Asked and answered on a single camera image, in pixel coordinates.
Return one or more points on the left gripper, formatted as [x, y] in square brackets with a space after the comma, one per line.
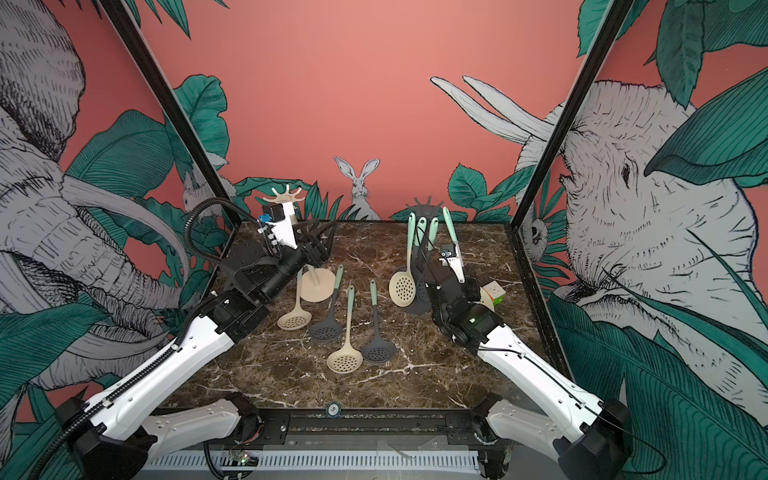
[317, 250]

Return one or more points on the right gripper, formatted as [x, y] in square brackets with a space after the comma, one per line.
[473, 288]

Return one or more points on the beige skimmer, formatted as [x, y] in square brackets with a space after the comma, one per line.
[402, 288]
[297, 318]
[449, 225]
[346, 359]

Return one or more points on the grey skimmer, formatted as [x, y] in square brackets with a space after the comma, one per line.
[421, 292]
[428, 243]
[378, 350]
[329, 329]

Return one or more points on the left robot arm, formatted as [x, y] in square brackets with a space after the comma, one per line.
[115, 433]

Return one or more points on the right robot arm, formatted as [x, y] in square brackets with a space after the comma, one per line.
[587, 436]

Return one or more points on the beige utensil rack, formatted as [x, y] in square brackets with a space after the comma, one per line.
[318, 283]

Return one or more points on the colourful puzzle cube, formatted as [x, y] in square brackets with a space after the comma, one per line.
[493, 293]

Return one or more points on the round front knob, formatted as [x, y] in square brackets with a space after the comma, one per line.
[333, 410]

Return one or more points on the white vent strip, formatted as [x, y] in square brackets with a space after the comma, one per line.
[327, 460]

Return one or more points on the small circuit board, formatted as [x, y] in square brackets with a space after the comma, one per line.
[241, 459]

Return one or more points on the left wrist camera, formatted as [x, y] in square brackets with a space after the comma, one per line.
[281, 219]

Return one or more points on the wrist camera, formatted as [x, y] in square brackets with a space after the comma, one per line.
[451, 257]
[281, 219]

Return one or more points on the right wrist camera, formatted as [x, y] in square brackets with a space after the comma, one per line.
[451, 257]

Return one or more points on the left black frame post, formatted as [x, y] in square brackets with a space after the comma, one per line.
[124, 24]

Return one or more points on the black frame post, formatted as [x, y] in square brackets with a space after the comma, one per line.
[612, 22]
[124, 24]

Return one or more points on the black front rail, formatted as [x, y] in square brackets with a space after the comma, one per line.
[273, 426]

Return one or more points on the right black frame post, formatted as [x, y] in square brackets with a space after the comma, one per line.
[612, 22]

